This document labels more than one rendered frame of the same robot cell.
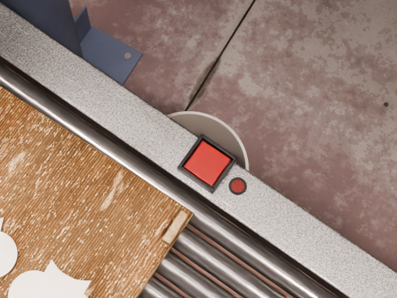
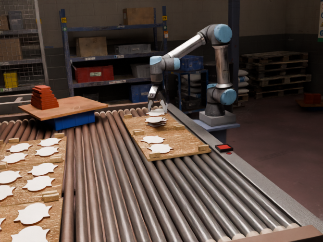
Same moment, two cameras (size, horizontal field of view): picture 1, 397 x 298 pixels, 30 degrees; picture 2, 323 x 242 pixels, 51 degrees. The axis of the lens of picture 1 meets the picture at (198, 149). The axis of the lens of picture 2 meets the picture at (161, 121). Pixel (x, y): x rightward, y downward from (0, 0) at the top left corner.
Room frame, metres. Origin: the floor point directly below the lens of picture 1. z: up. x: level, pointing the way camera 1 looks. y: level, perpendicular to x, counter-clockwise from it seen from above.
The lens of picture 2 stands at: (-1.04, -1.14, 1.60)
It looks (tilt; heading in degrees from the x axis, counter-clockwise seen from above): 16 degrees down; 50
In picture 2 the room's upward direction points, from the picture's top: 3 degrees counter-clockwise
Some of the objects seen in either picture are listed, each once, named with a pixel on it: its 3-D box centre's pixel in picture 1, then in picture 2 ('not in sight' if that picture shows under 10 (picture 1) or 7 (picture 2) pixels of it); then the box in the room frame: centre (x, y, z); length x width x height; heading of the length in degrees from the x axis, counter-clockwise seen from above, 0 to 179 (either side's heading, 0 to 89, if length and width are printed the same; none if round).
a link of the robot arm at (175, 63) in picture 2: not in sight; (169, 64); (0.44, 0.49, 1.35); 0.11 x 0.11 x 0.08; 70
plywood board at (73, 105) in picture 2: not in sight; (62, 106); (0.02, 1.24, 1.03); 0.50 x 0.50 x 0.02; 87
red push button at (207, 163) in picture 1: (207, 164); (224, 148); (0.36, -0.02, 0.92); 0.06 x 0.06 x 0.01; 63
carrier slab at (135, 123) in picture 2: not in sight; (151, 124); (0.38, 0.63, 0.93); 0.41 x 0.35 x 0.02; 63
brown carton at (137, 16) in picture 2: not in sight; (138, 16); (2.95, 4.06, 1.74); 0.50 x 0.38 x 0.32; 158
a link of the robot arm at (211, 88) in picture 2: not in sight; (215, 91); (0.85, 0.45, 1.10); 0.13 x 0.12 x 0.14; 70
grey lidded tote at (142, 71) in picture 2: not in sight; (145, 69); (3.02, 4.03, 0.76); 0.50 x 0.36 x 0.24; 164
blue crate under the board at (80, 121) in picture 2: not in sight; (67, 115); (0.02, 1.17, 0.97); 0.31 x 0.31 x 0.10; 87
